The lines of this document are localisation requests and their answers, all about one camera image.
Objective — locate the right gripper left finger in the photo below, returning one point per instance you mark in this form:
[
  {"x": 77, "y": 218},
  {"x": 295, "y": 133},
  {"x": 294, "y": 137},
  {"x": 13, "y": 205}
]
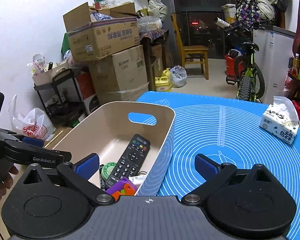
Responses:
[{"x": 76, "y": 177}]

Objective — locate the blue silicone baking mat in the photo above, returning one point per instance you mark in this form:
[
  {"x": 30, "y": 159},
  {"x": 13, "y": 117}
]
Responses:
[{"x": 226, "y": 130}]

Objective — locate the cardboard box on floor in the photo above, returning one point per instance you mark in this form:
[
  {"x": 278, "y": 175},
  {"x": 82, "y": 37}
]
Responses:
[{"x": 59, "y": 133}]

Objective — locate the black metal shelf cart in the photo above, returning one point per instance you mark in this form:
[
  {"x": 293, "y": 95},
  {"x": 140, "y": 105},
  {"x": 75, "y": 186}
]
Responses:
[{"x": 63, "y": 112}]

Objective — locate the white refrigerator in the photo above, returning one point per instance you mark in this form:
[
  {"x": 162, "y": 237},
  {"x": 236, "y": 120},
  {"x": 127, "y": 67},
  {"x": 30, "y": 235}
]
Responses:
[{"x": 275, "y": 46}]

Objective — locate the white usb charger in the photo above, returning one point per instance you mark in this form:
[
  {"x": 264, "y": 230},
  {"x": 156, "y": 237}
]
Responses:
[{"x": 138, "y": 180}]

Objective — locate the green tape roll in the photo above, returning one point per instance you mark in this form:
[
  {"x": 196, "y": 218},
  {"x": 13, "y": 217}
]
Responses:
[{"x": 107, "y": 170}]

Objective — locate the wooden chair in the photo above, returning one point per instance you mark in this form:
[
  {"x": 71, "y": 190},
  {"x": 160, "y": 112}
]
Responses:
[{"x": 191, "y": 54}]

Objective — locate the white red plastic bag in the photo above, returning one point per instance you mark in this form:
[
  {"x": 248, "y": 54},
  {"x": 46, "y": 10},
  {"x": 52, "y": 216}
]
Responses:
[{"x": 36, "y": 124}]

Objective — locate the open cardboard box top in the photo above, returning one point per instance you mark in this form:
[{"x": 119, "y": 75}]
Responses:
[{"x": 91, "y": 40}]

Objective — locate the large cardboard box stack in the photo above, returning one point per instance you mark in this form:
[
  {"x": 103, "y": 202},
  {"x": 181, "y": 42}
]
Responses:
[{"x": 121, "y": 76}]

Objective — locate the black marker pen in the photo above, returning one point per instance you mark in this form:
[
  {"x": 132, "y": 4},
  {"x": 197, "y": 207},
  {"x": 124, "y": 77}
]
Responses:
[{"x": 102, "y": 181}]

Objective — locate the orange purple toy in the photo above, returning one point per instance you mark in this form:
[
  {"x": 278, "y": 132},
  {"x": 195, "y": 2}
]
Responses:
[{"x": 123, "y": 187}]

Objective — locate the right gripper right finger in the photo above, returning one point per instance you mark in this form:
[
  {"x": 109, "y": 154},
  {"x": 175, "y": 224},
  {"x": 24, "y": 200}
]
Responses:
[{"x": 216, "y": 177}]

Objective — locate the yellow detergent jug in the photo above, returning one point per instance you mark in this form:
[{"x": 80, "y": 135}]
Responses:
[{"x": 163, "y": 83}]

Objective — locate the green black bicycle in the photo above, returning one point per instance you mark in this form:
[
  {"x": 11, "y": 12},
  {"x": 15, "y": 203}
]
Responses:
[{"x": 247, "y": 74}]

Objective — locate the black remote control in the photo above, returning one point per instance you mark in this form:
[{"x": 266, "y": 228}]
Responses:
[{"x": 131, "y": 160}]

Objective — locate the person left hand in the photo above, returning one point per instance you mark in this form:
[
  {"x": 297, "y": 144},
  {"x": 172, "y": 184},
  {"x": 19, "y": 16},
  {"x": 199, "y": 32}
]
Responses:
[{"x": 7, "y": 181}]

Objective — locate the beige plastic storage bin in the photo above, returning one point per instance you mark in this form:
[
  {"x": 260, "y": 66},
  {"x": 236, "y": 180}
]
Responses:
[{"x": 108, "y": 130}]

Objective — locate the grey plastic bag floor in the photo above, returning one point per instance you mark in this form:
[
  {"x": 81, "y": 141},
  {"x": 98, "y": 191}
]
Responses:
[{"x": 178, "y": 76}]

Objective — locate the white tissue box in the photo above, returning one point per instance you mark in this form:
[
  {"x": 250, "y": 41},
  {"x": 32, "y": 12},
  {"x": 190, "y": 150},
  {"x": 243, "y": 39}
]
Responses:
[{"x": 281, "y": 119}]

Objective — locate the red bucket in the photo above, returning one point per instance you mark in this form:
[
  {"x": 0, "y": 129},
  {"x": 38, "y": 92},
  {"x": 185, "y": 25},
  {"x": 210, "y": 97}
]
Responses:
[{"x": 230, "y": 66}]

